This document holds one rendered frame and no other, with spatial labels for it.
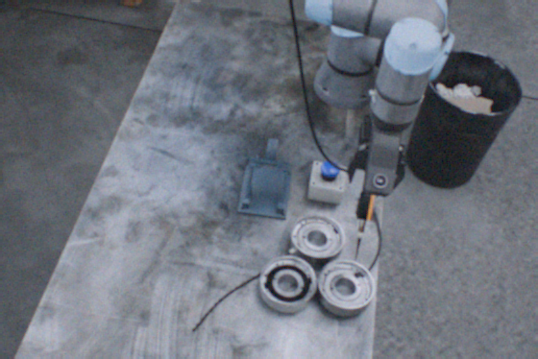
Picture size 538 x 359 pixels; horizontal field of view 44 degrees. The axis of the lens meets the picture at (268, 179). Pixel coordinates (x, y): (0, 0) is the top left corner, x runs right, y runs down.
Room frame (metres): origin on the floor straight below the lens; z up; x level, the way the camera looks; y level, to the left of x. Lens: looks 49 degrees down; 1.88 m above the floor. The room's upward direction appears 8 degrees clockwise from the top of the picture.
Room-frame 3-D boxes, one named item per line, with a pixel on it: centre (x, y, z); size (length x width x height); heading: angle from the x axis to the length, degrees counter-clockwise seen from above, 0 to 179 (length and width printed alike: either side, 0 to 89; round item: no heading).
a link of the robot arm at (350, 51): (1.26, -0.16, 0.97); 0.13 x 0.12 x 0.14; 77
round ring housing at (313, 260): (0.77, -0.11, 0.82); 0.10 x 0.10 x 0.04
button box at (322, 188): (0.93, -0.12, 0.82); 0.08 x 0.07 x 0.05; 176
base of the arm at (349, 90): (1.26, -0.16, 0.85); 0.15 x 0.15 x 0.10
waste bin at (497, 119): (1.83, -0.66, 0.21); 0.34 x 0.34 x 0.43
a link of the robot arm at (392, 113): (0.79, -0.18, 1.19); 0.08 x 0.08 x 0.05
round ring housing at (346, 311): (0.67, -0.17, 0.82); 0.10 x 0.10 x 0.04
